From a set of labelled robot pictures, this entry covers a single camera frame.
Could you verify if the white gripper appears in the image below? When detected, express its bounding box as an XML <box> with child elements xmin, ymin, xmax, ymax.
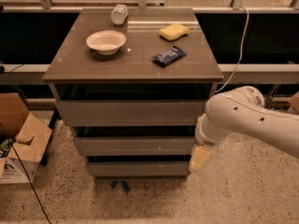
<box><xmin>189</xmin><ymin>114</ymin><xmax>223</xmax><ymax>172</ymax></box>

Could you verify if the grey bottom drawer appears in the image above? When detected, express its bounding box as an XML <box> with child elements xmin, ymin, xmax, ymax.
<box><xmin>86</xmin><ymin>161</ymin><xmax>189</xmax><ymax>178</ymax></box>

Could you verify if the grey drawer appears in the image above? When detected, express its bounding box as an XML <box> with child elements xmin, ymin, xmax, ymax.
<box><xmin>56</xmin><ymin>101</ymin><xmax>206</xmax><ymax>127</ymax></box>
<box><xmin>86</xmin><ymin>161</ymin><xmax>189</xmax><ymax>178</ymax></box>
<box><xmin>74</xmin><ymin>136</ymin><xmax>194</xmax><ymax>156</ymax></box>

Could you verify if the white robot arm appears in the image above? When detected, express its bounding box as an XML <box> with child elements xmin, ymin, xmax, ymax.
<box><xmin>190</xmin><ymin>86</ymin><xmax>299</xmax><ymax>171</ymax></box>

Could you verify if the grey drawer cabinet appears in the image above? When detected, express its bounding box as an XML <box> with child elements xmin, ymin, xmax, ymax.
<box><xmin>42</xmin><ymin>7</ymin><xmax>224</xmax><ymax>182</ymax></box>

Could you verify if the grey middle drawer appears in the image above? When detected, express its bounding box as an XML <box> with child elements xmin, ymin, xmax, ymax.
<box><xmin>74</xmin><ymin>136</ymin><xmax>194</xmax><ymax>156</ymax></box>

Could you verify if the grey top drawer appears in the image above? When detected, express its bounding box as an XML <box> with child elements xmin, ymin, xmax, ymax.
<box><xmin>56</xmin><ymin>101</ymin><xmax>206</xmax><ymax>127</ymax></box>

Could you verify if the open cardboard box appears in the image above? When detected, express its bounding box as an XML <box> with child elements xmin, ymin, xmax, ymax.
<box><xmin>0</xmin><ymin>93</ymin><xmax>52</xmax><ymax>184</ymax></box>

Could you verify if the blue tape on floor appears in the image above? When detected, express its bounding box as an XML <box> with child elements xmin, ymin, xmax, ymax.
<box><xmin>110</xmin><ymin>180</ymin><xmax>131</xmax><ymax>194</ymax></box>

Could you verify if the dark blue snack packet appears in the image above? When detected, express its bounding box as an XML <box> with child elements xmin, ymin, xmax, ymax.
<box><xmin>153</xmin><ymin>46</ymin><xmax>187</xmax><ymax>67</ymax></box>

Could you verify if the cardboard box at right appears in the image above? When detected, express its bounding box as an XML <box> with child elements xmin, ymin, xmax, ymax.
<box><xmin>288</xmin><ymin>91</ymin><xmax>299</xmax><ymax>115</ymax></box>

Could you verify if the yellow sponge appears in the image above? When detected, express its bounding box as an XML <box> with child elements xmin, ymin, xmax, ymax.
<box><xmin>159</xmin><ymin>23</ymin><xmax>190</xmax><ymax>41</ymax></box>

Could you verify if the white paper bowl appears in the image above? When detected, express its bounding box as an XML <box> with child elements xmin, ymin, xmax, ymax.
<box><xmin>86</xmin><ymin>30</ymin><xmax>126</xmax><ymax>55</ymax></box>

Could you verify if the white cable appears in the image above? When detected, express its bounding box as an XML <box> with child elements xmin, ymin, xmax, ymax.
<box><xmin>214</xmin><ymin>5</ymin><xmax>250</xmax><ymax>94</ymax></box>

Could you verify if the black cable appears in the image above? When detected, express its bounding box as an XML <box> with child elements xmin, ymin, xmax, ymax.
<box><xmin>0</xmin><ymin>121</ymin><xmax>52</xmax><ymax>224</ymax></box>

